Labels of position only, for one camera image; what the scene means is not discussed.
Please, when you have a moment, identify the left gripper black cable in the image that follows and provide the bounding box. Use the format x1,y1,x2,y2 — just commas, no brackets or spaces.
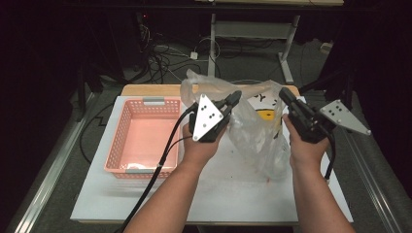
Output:
114,102,199,233

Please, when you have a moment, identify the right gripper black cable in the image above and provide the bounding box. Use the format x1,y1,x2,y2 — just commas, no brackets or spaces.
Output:
324,130,336,183

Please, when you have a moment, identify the person's right hand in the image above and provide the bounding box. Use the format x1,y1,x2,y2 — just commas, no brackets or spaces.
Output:
283,113,331,173

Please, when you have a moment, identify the pink plastic basket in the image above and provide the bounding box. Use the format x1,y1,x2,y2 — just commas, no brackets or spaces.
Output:
103,96,183,180

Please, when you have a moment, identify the person's left hand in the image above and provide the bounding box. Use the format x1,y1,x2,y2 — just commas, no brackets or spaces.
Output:
181,122,228,166

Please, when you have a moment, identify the black stand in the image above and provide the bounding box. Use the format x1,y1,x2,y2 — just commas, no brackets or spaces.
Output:
75,60,105,123
298,63,355,134

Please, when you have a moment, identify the white metal desk frame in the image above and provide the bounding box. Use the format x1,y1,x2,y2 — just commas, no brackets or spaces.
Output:
206,13,301,84

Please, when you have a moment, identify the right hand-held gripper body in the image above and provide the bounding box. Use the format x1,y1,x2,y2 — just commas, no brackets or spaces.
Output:
288,98,372,145

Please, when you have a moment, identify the black floor cable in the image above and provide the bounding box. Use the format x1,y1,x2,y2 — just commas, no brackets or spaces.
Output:
79,102,115,165

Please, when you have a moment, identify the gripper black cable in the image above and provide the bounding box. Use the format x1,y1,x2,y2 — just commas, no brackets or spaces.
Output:
114,102,199,233
324,130,336,183

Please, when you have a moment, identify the clear plastic smiley bag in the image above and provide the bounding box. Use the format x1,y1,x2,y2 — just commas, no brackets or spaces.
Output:
180,68,292,183

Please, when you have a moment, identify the metal floor rail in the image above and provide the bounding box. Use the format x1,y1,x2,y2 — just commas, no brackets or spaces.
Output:
14,92,99,233
326,99,403,233

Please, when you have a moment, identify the tangle of floor cables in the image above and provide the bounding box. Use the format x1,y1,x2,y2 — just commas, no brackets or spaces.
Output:
135,22,222,85

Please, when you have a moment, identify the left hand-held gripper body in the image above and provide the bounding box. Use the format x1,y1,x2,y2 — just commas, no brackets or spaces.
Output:
188,93,233,143

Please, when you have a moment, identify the white board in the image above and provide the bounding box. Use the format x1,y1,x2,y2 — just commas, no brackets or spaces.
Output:
70,95,355,224

